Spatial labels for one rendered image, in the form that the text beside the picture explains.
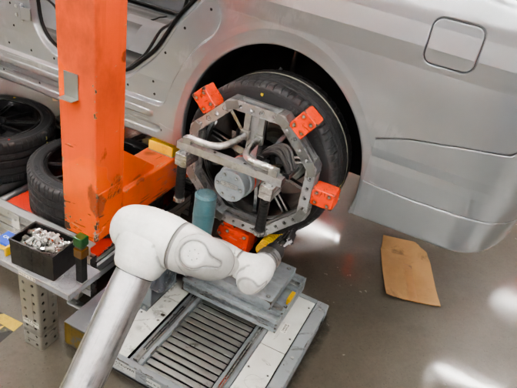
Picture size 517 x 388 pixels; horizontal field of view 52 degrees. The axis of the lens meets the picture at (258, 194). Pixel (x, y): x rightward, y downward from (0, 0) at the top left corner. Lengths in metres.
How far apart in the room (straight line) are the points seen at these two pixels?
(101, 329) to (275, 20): 1.22
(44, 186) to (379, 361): 1.73
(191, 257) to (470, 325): 2.05
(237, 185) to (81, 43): 0.70
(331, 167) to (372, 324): 1.07
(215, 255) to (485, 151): 1.04
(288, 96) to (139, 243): 0.88
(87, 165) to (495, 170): 1.42
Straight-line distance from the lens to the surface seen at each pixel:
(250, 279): 1.80
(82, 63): 1.84
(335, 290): 2.91
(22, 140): 2.94
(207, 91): 2.02
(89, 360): 1.42
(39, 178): 2.60
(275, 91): 1.98
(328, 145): 1.97
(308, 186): 1.96
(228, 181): 1.92
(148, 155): 2.44
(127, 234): 1.37
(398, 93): 1.91
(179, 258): 1.28
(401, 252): 3.36
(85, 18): 1.78
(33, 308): 2.33
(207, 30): 2.17
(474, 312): 3.16
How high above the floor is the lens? 1.84
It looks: 31 degrees down
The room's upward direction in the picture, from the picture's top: 10 degrees clockwise
